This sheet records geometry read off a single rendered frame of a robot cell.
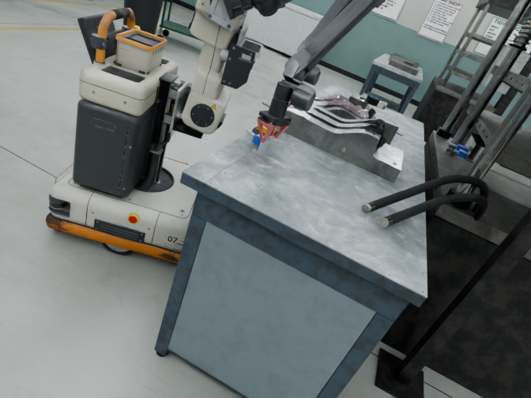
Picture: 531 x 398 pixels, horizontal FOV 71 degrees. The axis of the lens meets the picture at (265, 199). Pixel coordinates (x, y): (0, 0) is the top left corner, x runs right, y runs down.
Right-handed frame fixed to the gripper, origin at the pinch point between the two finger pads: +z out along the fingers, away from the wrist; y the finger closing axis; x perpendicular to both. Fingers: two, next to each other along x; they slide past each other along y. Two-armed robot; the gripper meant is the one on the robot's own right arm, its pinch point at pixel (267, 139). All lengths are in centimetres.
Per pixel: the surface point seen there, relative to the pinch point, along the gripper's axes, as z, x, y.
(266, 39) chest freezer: 56, 486, 521
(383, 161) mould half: -1.0, -26.0, 40.1
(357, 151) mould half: -0.8, -16.5, 35.3
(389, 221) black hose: 2.9, -47.8, 6.2
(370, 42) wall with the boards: -3, 342, 674
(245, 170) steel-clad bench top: 4.7, -8.8, -17.2
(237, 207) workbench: 7.2, -20.9, -30.4
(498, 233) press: 9, -71, 66
